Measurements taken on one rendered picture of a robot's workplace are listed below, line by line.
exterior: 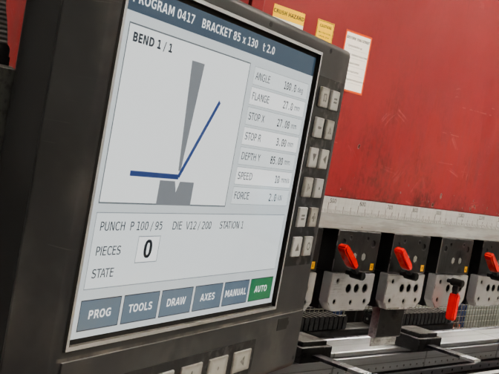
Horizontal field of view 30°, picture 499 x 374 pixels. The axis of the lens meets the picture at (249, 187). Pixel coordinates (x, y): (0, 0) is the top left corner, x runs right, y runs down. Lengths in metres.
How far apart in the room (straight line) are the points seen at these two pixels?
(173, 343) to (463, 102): 1.45
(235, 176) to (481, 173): 1.48
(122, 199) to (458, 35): 1.49
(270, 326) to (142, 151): 0.33
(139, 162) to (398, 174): 1.32
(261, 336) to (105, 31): 0.42
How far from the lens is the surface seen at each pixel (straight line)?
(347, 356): 2.47
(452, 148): 2.14
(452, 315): 2.22
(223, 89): 0.79
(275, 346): 1.00
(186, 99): 0.74
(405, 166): 1.99
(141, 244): 0.72
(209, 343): 0.86
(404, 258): 1.98
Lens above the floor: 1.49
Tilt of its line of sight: 3 degrees down
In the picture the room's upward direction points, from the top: 10 degrees clockwise
